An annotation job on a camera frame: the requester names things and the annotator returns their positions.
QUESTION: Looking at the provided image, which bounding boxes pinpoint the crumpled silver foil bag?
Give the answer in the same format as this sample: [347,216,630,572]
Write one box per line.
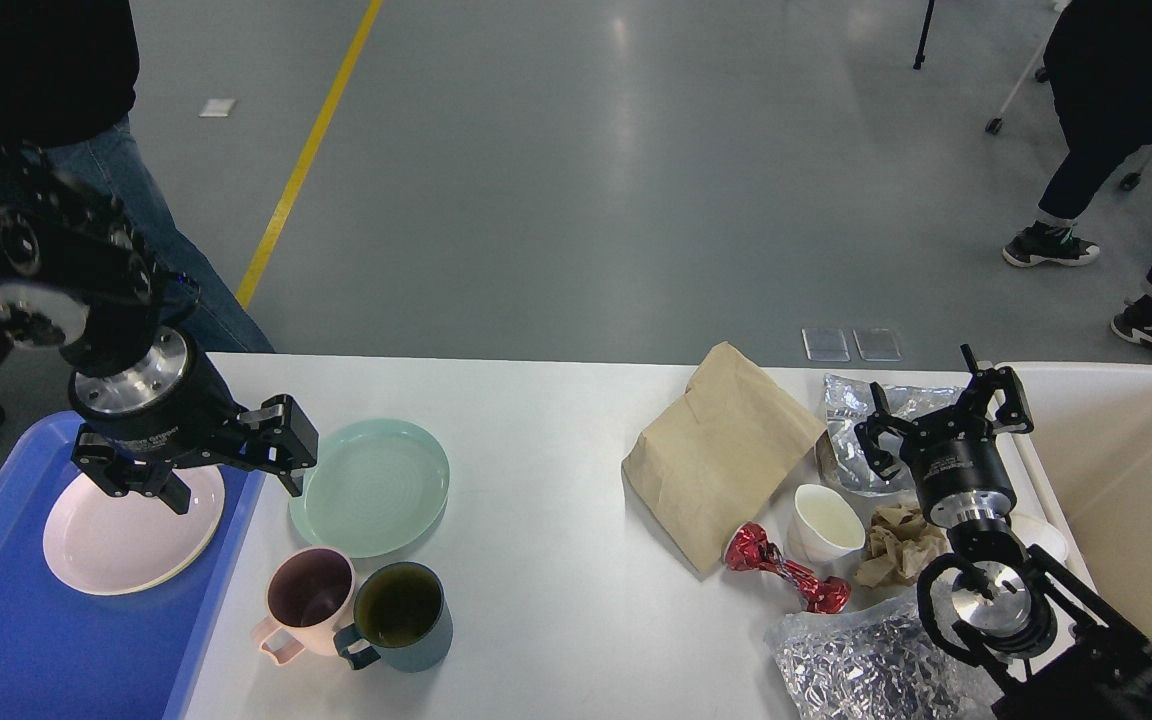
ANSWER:
[764,591,1002,719]

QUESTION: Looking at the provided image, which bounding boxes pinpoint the white lid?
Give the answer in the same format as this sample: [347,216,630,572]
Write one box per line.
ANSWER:
[1009,511,1069,564]

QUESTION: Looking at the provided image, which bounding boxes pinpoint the crumpled brown paper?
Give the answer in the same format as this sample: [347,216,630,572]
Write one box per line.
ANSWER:
[852,503,952,588]

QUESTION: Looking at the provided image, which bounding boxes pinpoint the person in black and jeans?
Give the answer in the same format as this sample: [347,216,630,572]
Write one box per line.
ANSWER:
[0,1,273,354]

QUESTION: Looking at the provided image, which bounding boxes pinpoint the blue plastic tray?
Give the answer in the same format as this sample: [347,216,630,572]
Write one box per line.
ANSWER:
[0,411,265,719]

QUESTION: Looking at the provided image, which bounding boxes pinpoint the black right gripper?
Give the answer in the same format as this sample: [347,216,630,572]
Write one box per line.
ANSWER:
[852,343,1034,529]

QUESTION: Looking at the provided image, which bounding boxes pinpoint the white paper cup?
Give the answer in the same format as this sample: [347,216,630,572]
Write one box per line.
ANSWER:
[786,484,867,564]

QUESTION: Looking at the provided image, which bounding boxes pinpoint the light green plate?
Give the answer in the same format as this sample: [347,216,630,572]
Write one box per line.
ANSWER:
[289,418,450,559]

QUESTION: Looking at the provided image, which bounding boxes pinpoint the pink plate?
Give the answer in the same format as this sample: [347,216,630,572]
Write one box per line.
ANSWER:
[41,468,227,596]

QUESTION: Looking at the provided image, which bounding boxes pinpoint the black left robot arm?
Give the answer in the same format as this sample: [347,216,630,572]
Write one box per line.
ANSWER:
[0,136,319,514]

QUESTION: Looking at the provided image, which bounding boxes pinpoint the pink mug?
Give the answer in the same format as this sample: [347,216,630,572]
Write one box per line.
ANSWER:
[251,546,357,667]

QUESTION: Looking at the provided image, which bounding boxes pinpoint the dark teal mug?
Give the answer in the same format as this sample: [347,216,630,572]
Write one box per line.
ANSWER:
[333,561,454,673]

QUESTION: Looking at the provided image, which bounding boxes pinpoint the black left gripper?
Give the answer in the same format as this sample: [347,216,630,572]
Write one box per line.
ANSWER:
[68,325,320,515]

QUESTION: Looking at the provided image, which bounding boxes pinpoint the brown paper bag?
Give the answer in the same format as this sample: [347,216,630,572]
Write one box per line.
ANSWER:
[621,342,826,577]

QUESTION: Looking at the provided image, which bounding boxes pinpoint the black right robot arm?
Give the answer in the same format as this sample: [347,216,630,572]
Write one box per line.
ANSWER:
[855,344,1152,719]

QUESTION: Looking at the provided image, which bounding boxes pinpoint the red foil wrapper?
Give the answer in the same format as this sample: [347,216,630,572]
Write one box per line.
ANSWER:
[723,521,852,615]

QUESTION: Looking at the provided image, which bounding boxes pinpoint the beige plastic bin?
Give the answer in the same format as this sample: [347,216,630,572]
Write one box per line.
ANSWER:
[1014,363,1152,639]

